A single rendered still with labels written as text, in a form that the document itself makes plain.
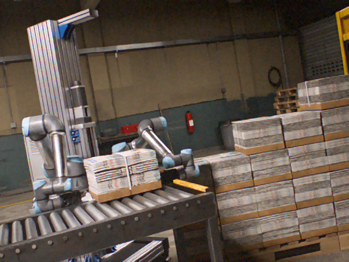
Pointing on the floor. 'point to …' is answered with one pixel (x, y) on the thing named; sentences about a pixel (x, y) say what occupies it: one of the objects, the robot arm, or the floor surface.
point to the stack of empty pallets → (294, 106)
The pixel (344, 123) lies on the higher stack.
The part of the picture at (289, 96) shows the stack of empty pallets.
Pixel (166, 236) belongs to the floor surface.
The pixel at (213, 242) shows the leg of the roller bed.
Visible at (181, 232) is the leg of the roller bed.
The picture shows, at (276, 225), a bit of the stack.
